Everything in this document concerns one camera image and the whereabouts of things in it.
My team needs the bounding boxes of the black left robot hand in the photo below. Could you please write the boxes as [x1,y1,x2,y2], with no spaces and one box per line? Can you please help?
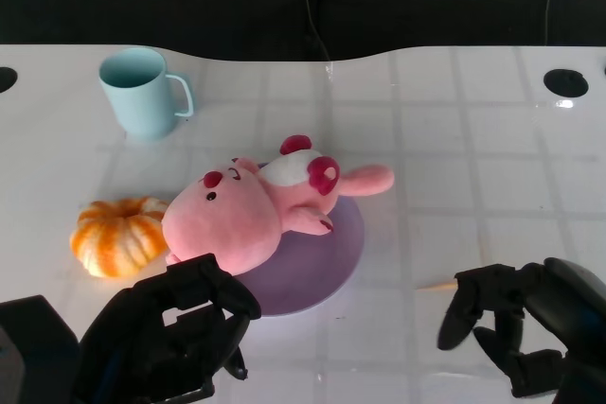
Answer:
[70,253,262,404]

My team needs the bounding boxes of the lilac round plate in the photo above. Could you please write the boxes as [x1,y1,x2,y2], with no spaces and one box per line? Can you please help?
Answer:
[234,160,366,318]

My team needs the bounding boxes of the pink plush doll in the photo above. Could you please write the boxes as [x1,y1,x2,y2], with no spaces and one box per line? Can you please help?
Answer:
[162,133,396,276]

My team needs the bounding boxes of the black table cable hole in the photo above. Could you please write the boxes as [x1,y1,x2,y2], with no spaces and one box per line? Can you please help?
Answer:
[543,68,590,97]
[0,66,19,93]

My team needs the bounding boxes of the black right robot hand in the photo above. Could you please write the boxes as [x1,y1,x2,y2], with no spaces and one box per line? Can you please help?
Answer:
[436,256,606,404]

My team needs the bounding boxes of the light blue handled cup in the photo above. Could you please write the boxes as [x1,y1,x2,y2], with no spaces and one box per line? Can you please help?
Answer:
[98,46,196,142]

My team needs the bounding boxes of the orange white striped pumpkin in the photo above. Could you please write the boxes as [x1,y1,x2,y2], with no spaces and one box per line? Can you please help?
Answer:
[69,196,170,279]

